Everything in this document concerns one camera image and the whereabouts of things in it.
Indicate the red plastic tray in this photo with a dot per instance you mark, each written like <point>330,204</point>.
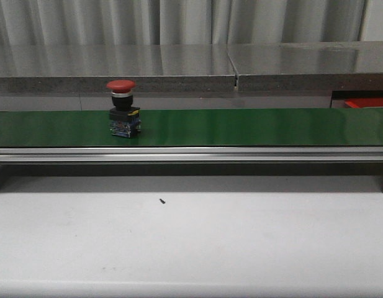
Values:
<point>372,102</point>

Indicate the grey stone counter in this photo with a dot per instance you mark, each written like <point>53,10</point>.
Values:
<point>270,75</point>

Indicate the white curtain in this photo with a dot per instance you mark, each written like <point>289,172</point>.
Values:
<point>188,22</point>

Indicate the red mushroom push button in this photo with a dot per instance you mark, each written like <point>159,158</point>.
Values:
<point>124,117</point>

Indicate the green conveyor belt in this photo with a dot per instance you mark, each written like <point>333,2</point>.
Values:
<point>303,135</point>

